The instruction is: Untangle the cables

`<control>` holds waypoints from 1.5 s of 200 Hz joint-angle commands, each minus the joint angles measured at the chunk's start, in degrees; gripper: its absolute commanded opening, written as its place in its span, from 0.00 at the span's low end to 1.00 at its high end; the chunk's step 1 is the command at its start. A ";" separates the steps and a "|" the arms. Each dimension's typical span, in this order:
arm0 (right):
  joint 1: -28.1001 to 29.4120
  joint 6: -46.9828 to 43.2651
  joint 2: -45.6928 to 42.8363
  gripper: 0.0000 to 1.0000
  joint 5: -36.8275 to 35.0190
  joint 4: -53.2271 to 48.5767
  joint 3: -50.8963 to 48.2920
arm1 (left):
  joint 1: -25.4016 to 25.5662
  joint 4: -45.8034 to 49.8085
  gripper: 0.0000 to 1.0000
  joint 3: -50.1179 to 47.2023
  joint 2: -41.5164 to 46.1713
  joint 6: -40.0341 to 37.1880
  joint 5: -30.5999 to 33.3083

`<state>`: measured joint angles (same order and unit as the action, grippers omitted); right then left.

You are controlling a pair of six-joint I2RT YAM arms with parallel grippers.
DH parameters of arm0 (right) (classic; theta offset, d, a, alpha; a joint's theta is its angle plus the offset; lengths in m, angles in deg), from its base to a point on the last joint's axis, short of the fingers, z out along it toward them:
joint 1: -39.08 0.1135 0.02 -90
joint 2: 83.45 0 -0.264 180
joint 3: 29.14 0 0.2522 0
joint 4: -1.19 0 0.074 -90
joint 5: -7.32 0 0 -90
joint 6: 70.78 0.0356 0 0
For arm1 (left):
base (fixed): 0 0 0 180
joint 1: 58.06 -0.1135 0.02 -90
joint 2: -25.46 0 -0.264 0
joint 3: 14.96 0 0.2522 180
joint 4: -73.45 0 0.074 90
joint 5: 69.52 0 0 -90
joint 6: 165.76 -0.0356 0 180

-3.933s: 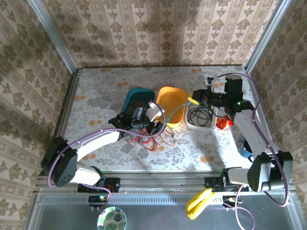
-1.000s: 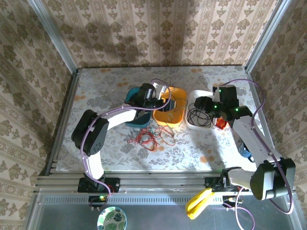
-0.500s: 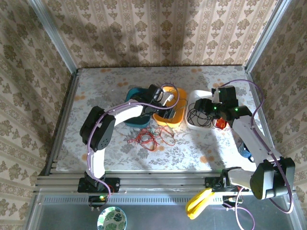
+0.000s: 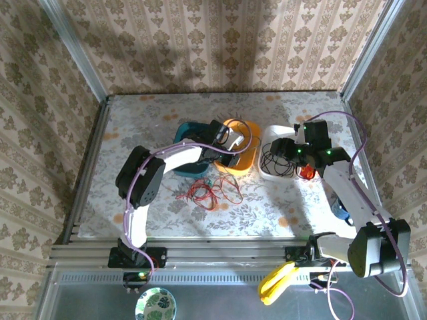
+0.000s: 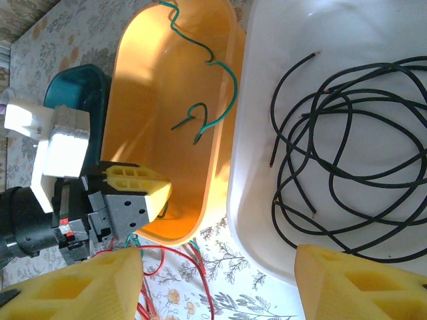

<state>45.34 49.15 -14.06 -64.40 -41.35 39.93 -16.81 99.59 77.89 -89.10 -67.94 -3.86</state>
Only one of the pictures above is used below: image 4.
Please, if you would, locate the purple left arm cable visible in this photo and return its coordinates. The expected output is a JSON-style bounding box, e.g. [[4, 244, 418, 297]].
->
[[122, 118, 254, 294]]

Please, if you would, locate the aluminium frame rail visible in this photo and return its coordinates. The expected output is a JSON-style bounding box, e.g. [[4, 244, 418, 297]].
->
[[61, 95, 113, 246], [48, 237, 338, 269], [342, 95, 373, 191]]

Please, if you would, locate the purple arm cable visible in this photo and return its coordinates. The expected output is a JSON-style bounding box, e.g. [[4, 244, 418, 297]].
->
[[122, 118, 254, 294], [305, 111, 410, 298]]

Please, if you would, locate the slotted metal cable duct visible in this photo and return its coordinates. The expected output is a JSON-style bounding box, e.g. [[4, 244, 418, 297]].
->
[[53, 269, 313, 285]]

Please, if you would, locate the white plastic bin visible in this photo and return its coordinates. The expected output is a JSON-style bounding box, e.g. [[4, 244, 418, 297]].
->
[[258, 125, 303, 183]]

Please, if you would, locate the aluminium frame post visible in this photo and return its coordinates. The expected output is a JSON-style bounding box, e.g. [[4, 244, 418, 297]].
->
[[339, 0, 410, 101], [37, 0, 110, 98]]

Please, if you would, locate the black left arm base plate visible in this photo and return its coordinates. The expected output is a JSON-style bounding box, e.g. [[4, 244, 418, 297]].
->
[[107, 245, 168, 269]]

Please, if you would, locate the red cable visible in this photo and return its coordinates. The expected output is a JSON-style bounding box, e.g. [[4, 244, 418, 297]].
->
[[175, 174, 245, 212]]

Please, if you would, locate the black controller board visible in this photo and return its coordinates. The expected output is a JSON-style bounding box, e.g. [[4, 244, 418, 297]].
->
[[122, 271, 151, 291], [309, 271, 338, 288]]

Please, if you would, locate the black right controller board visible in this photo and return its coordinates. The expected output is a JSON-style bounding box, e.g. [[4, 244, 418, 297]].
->
[[309, 271, 338, 288]]

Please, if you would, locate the yellow banana toy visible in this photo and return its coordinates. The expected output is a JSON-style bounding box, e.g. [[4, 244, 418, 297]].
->
[[258, 261, 298, 306]]

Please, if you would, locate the black left controller board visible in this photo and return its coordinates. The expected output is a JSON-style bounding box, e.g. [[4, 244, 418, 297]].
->
[[122, 271, 151, 291]]

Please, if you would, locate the floral table cover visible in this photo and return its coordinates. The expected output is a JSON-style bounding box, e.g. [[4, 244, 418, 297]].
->
[[78, 92, 368, 239]]

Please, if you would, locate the leaf pattern bowl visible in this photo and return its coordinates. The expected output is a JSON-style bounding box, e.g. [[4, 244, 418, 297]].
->
[[135, 288, 177, 320]]

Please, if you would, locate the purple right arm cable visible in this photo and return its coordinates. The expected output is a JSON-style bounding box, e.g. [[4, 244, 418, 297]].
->
[[305, 111, 410, 298]]

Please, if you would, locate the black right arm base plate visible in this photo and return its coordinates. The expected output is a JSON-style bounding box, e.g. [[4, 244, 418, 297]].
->
[[285, 244, 338, 268]]

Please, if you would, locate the orange plastic bin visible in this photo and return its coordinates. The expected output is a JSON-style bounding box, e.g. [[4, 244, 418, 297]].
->
[[213, 118, 262, 176]]

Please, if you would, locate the teal plastic bin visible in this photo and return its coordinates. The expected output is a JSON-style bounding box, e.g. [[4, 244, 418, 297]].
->
[[172, 121, 215, 179]]

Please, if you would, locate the black cable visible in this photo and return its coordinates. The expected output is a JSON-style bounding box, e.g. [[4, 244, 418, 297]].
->
[[260, 143, 300, 179]]

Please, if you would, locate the blue round object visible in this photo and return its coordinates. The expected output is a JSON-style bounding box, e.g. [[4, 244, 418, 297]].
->
[[331, 196, 355, 227]]

